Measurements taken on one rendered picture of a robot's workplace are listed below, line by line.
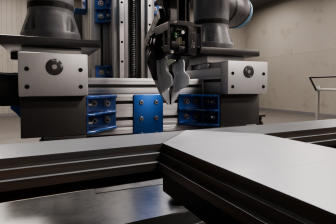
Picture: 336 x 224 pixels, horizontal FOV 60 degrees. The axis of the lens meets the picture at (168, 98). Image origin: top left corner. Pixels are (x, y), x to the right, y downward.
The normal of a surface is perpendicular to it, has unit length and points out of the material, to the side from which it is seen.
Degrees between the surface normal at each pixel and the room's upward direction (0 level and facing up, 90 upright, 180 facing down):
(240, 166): 0
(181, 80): 86
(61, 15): 73
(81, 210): 0
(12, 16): 90
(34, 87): 90
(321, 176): 0
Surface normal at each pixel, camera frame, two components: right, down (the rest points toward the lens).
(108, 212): 0.00, -1.00
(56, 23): 0.51, -0.27
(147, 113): 0.39, 0.04
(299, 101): -0.92, 0.01
